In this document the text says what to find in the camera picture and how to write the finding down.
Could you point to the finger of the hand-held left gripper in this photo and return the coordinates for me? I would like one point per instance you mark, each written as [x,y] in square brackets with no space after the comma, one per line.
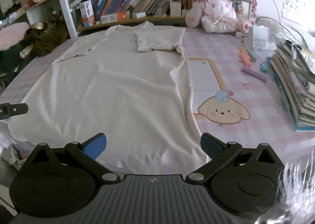
[17,110]

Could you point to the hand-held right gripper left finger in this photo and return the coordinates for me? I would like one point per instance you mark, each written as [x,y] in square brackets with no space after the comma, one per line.
[96,145]

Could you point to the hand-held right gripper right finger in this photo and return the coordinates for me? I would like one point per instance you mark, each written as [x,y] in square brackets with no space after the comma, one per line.
[210,145]

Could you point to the cream t-shirt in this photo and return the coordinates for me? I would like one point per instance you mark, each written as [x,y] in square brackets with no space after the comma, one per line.
[123,91]

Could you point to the pink checked cartoon desk mat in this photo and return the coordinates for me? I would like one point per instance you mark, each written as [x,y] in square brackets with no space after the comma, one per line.
[233,86]

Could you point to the pink cushion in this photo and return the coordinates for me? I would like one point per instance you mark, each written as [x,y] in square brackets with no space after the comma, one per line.
[12,35]

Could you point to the olive brown cloth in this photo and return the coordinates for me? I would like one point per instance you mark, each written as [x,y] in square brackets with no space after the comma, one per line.
[49,39]

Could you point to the purple highlighter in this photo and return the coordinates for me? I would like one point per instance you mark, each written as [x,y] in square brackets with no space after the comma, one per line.
[253,73]

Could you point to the brass bowl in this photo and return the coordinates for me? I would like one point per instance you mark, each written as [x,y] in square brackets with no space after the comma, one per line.
[39,25]

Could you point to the orange highlighter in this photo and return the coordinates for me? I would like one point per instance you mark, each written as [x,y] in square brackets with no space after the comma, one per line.
[246,57]

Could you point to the small blue toy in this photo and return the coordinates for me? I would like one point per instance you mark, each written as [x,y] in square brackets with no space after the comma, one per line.
[265,67]

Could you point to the green highlighter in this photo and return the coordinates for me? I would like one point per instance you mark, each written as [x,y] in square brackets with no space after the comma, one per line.
[252,56]

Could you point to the white fluffy sleeve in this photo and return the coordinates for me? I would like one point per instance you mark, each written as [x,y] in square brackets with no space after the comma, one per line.
[300,189]

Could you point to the stack of notebooks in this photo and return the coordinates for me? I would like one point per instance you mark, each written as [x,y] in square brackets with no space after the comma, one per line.
[295,86]

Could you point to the white and wood bookshelf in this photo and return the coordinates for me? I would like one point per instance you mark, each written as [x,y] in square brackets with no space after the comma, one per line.
[65,12]

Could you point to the clear plastic box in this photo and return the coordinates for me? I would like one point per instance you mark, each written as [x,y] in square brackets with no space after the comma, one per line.
[258,36]

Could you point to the tall orange white box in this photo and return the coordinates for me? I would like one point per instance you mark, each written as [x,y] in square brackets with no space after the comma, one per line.
[87,13]

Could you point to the long orange white box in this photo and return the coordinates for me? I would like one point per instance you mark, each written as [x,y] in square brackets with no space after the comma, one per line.
[114,17]

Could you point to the pink plush toy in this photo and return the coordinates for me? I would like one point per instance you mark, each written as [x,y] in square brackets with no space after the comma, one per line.
[216,14]

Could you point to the small white case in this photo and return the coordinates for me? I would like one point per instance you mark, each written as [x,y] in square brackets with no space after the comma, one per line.
[139,15]

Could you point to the white cardboard box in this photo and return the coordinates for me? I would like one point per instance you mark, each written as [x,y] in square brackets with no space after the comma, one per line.
[176,9]

